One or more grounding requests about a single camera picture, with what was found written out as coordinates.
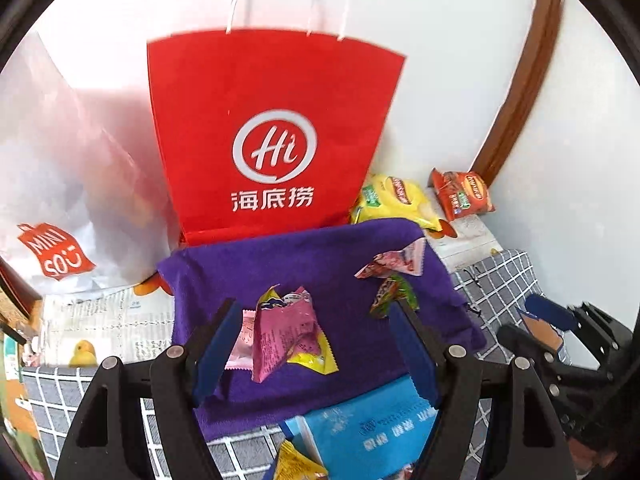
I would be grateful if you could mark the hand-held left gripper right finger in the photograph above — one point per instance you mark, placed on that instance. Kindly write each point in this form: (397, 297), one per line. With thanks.
(415, 355)

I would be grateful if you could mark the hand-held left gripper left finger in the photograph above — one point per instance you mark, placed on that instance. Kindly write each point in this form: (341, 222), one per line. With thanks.
(217, 355)

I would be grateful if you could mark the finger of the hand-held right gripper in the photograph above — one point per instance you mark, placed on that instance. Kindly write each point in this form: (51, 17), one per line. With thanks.
(520, 340)
(547, 310)

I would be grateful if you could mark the light pink snack packet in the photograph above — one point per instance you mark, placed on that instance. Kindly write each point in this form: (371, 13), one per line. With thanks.
(240, 345)

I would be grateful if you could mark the green snack packet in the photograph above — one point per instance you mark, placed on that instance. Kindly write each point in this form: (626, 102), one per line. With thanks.
(392, 295)

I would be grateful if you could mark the magenta snack packet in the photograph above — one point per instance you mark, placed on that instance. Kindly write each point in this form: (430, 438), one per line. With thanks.
(285, 330)

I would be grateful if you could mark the yellow snack packet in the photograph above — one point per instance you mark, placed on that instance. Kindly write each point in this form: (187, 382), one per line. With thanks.
(312, 360)

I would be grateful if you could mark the white pink snack packet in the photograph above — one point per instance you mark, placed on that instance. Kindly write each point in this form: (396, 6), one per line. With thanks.
(400, 260)

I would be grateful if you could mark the grey checked bedsheet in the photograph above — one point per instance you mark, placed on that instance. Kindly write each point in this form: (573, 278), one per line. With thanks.
(500, 280)

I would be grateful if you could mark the blue tissue pack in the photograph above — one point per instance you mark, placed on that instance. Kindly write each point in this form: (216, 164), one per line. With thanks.
(360, 435)

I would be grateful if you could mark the purple towel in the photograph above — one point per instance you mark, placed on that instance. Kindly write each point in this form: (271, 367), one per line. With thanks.
(310, 270)

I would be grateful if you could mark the orange cartoon snack packet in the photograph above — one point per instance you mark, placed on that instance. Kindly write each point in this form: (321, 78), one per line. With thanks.
(297, 465)

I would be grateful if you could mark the red chip bag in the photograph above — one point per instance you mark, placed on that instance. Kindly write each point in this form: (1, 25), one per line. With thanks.
(460, 195)

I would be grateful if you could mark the yellow chip bag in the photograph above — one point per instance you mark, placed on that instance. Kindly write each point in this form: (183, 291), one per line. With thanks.
(395, 195)

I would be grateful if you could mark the patterned box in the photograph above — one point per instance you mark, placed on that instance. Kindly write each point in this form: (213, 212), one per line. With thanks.
(15, 295)

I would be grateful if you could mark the red paper bag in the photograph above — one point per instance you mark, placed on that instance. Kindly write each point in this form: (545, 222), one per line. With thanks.
(270, 110)

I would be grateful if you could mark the white plastic bag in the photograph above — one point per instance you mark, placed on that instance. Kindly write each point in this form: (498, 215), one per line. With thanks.
(60, 160)

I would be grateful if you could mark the brown wooden door frame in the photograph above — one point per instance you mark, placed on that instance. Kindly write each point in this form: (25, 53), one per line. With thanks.
(530, 85)

